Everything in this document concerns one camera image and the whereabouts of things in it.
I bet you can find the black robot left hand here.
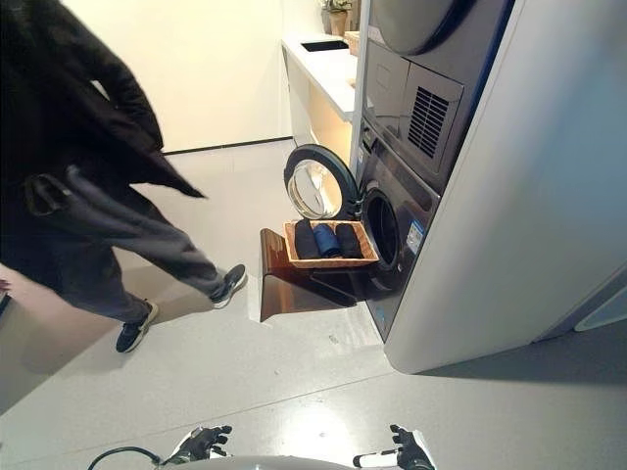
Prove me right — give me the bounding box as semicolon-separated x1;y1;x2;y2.
165;424;234;467

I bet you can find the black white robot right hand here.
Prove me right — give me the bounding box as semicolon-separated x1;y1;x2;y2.
352;424;436;470

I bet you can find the small black garment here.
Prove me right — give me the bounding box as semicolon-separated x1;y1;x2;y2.
335;222;362;258

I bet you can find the large black garment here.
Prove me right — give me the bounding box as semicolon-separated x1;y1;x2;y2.
293;218;322;259

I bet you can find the blue garment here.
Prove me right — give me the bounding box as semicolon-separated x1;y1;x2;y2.
312;222;340;257

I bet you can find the silver robot torso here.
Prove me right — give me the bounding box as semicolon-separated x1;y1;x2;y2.
193;454;363;470

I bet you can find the brown acrylic stand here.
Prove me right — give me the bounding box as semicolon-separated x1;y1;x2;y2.
258;227;363;324

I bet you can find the rectangular wicker basket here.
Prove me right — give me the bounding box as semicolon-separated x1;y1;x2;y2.
282;218;381;270

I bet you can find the blue white energy label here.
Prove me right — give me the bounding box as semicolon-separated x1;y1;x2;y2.
409;219;425;256

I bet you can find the white appliance cabinet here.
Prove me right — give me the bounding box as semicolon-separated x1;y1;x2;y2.
384;0;627;376

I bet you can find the round glass washer door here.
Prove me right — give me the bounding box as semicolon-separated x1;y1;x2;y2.
282;143;366;221

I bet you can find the person in black coat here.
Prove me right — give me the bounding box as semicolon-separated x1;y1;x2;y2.
0;0;249;353

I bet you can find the dark grey dryer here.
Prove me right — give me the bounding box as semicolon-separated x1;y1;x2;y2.
360;0;515;177

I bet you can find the white counter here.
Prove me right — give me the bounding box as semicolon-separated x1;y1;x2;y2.
280;32;362;148

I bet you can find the black counter sink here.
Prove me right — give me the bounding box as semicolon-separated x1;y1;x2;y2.
299;39;350;53

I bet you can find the potted plant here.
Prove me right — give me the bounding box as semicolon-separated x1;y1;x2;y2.
320;0;354;36

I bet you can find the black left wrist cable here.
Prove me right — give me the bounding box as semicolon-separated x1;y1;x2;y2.
87;446;163;470

